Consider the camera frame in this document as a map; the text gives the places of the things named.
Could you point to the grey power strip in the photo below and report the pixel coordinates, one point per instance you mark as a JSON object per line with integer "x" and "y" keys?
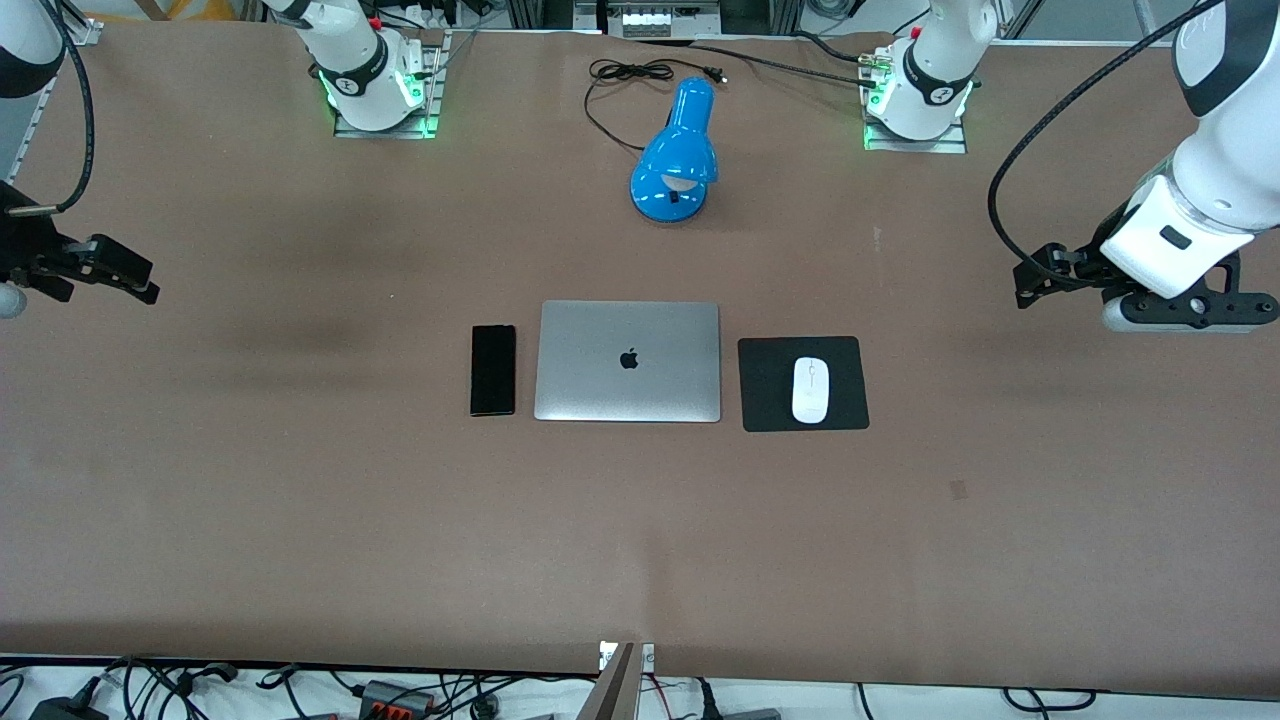
{"x": 670, "y": 20}

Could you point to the black smartphone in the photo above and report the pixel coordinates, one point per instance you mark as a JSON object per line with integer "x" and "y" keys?
{"x": 493, "y": 370}

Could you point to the black box with orange buttons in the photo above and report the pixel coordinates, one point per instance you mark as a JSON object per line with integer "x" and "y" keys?
{"x": 395, "y": 700}

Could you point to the black mouse pad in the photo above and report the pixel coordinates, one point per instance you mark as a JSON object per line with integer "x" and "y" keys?
{"x": 765, "y": 390}

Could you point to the silver closed laptop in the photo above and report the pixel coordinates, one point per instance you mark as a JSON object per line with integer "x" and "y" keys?
{"x": 600, "y": 385}

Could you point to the blue desk lamp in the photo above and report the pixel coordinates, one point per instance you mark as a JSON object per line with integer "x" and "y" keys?
{"x": 680, "y": 150}

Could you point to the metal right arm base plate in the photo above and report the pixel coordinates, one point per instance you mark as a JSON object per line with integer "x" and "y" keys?
{"x": 385, "y": 128}

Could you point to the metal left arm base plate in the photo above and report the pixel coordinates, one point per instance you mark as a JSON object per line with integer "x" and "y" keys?
{"x": 915, "y": 145}

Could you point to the black power adapter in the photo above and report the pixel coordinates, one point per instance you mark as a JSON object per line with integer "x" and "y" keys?
{"x": 65, "y": 708}

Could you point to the small grey box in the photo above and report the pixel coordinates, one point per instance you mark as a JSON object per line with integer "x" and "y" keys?
{"x": 758, "y": 714}

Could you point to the black plug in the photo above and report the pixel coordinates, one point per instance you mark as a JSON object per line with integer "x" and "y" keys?
{"x": 708, "y": 700}

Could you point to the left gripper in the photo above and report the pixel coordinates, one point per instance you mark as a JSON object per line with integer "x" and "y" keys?
{"x": 1086, "y": 264}

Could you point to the perforated metal rail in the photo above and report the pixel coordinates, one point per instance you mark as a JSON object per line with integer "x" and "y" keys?
{"x": 40, "y": 110}

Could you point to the white computer mouse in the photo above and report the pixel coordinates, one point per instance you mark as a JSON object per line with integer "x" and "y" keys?
{"x": 811, "y": 395}

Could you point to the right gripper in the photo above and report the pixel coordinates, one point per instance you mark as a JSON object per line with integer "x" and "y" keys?
{"x": 22, "y": 250}

